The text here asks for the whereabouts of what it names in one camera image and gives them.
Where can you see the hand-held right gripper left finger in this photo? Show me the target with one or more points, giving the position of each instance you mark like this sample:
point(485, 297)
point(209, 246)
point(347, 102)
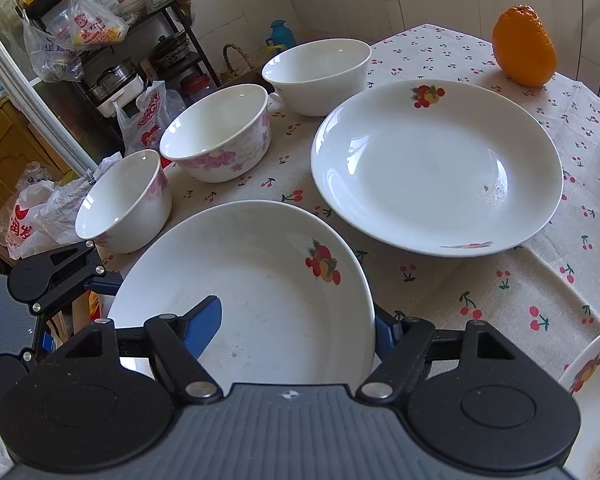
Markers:
point(205, 325)

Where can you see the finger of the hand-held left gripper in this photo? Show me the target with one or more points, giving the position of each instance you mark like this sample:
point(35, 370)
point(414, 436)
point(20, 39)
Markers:
point(47, 342)
point(107, 285)

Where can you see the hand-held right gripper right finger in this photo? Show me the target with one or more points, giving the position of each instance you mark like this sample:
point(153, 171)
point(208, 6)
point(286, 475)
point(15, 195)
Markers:
point(385, 332)

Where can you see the small pink floral bowl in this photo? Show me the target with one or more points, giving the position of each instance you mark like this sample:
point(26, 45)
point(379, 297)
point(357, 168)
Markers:
point(125, 210)

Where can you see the large white fruit print plate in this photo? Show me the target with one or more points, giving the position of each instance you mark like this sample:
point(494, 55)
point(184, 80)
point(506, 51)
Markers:
point(430, 170)

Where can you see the medium pink floral bowl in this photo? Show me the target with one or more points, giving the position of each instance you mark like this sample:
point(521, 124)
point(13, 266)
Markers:
point(220, 135)

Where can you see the cherry print tablecloth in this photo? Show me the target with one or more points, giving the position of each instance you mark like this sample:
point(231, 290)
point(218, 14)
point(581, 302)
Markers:
point(430, 300)

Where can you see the crumpled white red plastic bag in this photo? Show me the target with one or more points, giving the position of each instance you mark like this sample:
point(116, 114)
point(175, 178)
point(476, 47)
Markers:
point(35, 215)

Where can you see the wooden cabinet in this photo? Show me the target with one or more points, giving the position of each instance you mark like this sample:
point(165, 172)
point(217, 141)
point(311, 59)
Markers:
point(5, 160)

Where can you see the white bag with red print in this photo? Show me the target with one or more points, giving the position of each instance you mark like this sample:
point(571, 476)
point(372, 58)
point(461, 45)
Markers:
point(147, 120)

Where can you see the white electric cooker pot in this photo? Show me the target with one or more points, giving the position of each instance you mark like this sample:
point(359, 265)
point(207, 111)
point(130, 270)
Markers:
point(115, 87)

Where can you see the red lid plastic jar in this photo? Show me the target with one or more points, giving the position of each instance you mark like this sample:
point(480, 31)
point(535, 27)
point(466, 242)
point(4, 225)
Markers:
point(196, 90)

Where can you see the hanging clear plastic bag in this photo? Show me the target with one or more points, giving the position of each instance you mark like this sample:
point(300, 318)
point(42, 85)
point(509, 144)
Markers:
point(47, 55)

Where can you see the dark pot with lid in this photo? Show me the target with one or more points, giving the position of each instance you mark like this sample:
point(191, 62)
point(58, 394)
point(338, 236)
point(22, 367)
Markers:
point(170, 50)

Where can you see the wicker basket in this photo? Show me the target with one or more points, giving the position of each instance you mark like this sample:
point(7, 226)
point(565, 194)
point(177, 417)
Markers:
point(237, 67)

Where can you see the black metal shelf rack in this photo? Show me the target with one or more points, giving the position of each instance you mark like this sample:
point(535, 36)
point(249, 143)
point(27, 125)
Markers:
point(200, 45)

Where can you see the hanging bag with yellow packets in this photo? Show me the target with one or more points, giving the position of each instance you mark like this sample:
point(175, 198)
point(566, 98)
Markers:
point(92, 25)

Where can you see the plain white bowl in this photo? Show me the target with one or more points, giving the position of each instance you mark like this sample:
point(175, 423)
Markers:
point(320, 80)

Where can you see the yellow plastic bag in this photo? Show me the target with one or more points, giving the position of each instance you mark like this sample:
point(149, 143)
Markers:
point(272, 51)

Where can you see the teal thermos flask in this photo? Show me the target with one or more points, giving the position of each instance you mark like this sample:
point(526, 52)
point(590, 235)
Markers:
point(281, 35)

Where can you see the orange with bumpy top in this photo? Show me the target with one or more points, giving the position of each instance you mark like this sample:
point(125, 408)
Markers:
point(525, 45)

